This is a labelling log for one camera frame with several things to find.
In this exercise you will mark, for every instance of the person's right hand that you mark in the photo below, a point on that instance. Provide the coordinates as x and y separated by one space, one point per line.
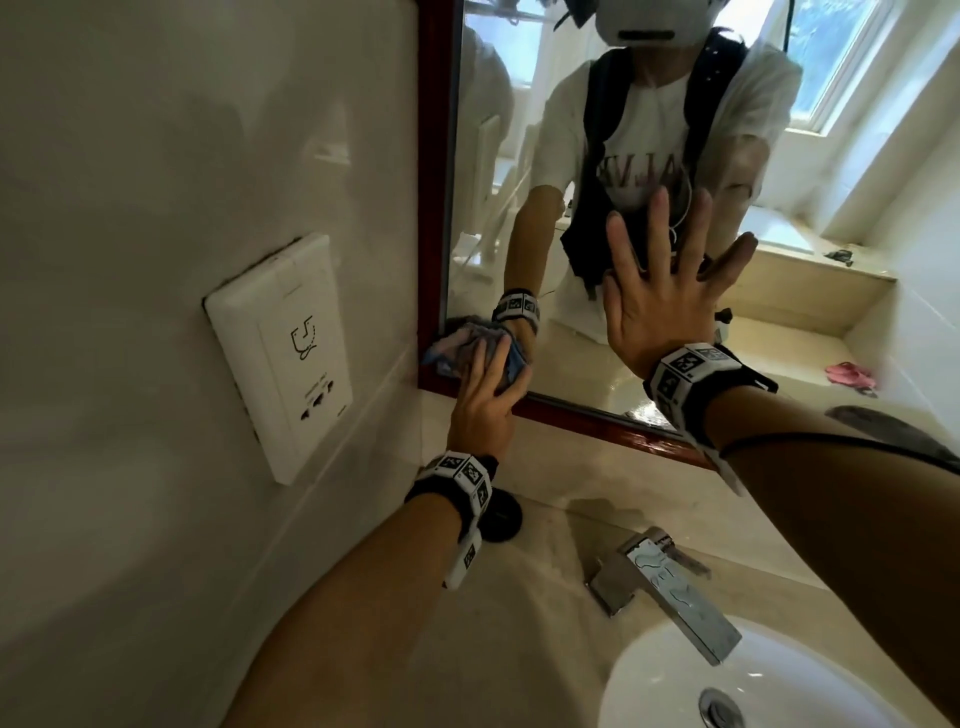
660 315

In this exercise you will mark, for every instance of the person's left hand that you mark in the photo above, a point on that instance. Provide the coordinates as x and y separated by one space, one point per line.
480 420

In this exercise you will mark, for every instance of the person's right middle finger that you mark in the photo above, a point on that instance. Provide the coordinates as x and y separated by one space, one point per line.
660 225

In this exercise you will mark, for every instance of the person's right little finger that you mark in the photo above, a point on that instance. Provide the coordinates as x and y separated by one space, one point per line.
733 256

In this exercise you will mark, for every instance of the person's left thumb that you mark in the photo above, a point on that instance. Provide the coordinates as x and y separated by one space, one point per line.
516 388

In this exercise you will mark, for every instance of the blue cleaning cloth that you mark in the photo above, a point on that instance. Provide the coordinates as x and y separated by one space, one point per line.
459 351

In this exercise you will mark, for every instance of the person's right forearm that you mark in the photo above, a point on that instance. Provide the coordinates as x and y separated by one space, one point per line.
847 525

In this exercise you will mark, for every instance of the person's left forearm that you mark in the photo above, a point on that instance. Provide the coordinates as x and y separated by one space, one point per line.
360 630

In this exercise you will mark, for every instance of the marker wristband with white tag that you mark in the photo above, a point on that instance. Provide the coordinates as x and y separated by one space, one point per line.
461 476

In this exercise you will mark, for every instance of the black round cap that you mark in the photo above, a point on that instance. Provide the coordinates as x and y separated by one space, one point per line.
504 517

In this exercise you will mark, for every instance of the chrome sink faucet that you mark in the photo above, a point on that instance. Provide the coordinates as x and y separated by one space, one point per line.
675 592

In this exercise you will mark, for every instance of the white ceramic sink basin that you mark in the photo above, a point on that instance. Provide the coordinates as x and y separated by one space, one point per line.
675 690

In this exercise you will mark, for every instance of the chrome sink drain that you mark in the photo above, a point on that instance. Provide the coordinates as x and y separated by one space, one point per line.
720 709

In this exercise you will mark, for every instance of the red framed wall mirror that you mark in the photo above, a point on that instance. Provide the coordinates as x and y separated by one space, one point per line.
431 187

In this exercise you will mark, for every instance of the white wall socket plate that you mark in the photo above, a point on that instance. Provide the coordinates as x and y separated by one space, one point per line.
289 352

